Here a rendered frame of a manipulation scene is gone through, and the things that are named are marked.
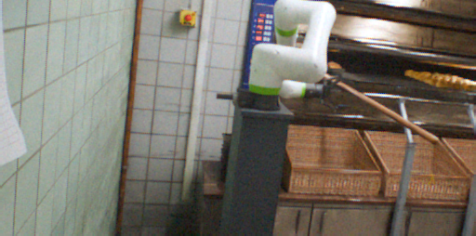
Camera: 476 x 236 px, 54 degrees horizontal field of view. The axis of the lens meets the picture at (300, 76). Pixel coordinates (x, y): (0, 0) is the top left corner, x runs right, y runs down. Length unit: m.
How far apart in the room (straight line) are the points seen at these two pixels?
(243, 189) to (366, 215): 1.14
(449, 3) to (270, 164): 1.97
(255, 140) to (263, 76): 0.25
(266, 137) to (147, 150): 1.39
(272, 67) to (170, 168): 1.50
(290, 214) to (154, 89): 1.11
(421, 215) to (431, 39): 1.18
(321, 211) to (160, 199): 1.07
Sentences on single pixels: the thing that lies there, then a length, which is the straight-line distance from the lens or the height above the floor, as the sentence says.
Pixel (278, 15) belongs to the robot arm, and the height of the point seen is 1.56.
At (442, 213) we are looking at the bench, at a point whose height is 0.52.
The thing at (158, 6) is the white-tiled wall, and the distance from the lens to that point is 2.87.
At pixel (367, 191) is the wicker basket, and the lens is 2.79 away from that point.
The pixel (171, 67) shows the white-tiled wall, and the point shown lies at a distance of 2.90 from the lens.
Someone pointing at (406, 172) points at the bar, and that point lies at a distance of 2.72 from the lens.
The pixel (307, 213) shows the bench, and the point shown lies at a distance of 2.67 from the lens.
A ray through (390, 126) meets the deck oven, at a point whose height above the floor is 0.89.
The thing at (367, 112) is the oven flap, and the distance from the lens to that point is 3.16.
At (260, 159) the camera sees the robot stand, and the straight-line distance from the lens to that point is 1.79.
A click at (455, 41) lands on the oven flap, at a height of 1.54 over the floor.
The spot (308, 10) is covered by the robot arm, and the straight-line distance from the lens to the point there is 2.07.
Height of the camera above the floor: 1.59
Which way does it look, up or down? 8 degrees down
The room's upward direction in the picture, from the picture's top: 8 degrees clockwise
